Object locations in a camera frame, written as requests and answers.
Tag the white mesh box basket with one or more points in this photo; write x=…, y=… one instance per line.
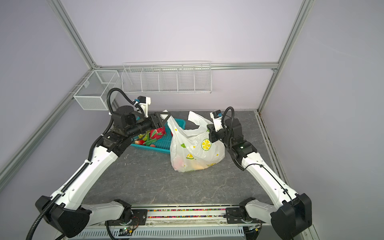
x=92, y=94

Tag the white plastic bag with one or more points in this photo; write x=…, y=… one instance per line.
x=191, y=150

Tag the teal plastic basket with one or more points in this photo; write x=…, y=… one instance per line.
x=162, y=145

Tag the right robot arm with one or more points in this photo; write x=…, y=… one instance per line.
x=289, y=213

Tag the white wire shelf basket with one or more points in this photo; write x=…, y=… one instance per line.
x=167, y=77

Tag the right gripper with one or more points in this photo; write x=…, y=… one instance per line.
x=213, y=133

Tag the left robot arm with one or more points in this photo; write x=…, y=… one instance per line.
x=64, y=210

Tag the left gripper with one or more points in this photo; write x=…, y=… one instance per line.
x=158, y=123

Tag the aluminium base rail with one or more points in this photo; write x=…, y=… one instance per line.
x=200, y=222

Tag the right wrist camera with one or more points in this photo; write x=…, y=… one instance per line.
x=217, y=117

